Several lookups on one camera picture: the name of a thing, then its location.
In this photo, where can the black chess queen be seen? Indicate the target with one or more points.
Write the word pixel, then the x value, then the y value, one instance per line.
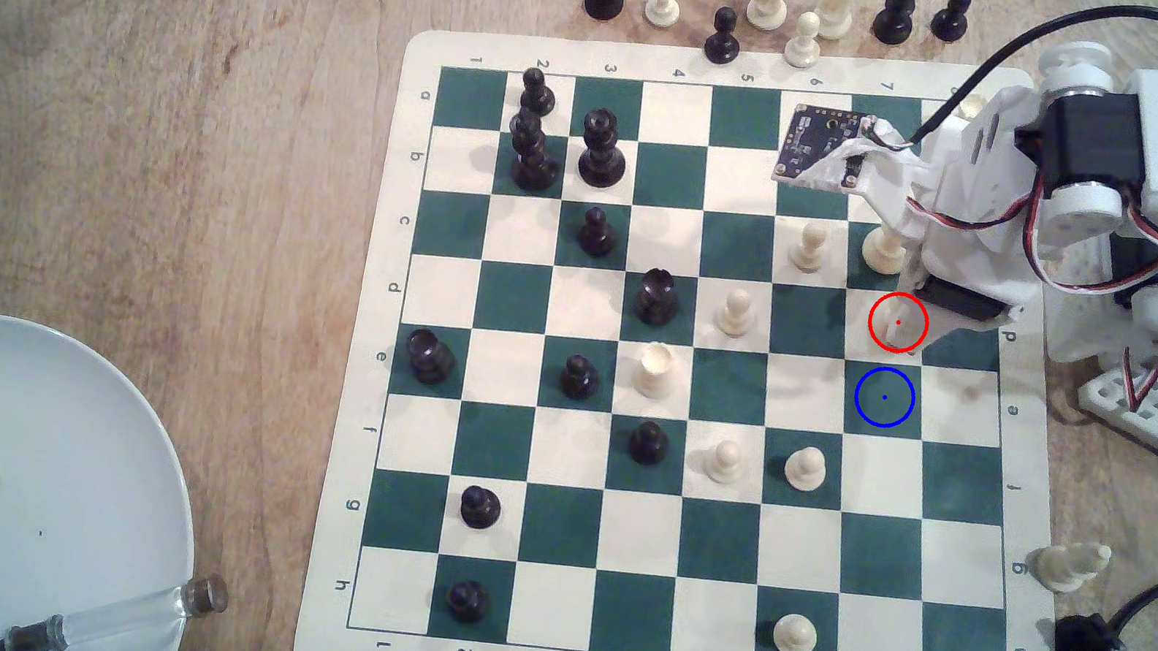
pixel 601 152

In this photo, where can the black chess rook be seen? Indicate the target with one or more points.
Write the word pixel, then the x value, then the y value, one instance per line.
pixel 657 300
pixel 429 357

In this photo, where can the black chess king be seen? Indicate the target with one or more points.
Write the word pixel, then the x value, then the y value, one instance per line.
pixel 533 160

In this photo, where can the black chess pawn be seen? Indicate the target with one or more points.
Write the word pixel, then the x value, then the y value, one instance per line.
pixel 950 18
pixel 597 234
pixel 579 379
pixel 722 43
pixel 479 509
pixel 648 443
pixel 468 601

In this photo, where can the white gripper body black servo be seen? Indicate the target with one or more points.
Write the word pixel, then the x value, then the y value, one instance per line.
pixel 963 301

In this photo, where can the white chess rook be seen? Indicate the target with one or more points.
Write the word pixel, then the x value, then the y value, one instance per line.
pixel 655 374

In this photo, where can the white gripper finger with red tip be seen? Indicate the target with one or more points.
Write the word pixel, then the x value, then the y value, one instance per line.
pixel 959 337
pixel 914 267

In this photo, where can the camera circuit board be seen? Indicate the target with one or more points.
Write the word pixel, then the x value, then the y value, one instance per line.
pixel 820 145

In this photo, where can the tall white chess piece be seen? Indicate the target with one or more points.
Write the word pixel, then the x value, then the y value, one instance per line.
pixel 884 255

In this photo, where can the white chess knight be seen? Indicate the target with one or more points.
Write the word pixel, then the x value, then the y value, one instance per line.
pixel 1063 567

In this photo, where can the pale blue plate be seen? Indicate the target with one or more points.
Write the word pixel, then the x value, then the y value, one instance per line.
pixel 57 438

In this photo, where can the white chess pawn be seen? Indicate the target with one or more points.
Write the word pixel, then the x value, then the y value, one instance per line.
pixel 736 315
pixel 795 636
pixel 726 463
pixel 662 7
pixel 803 46
pixel 810 249
pixel 804 468

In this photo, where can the green white chessboard mat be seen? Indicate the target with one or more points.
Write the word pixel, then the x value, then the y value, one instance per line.
pixel 718 541

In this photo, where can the moved white pawn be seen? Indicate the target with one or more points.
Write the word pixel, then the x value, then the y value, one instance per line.
pixel 894 329

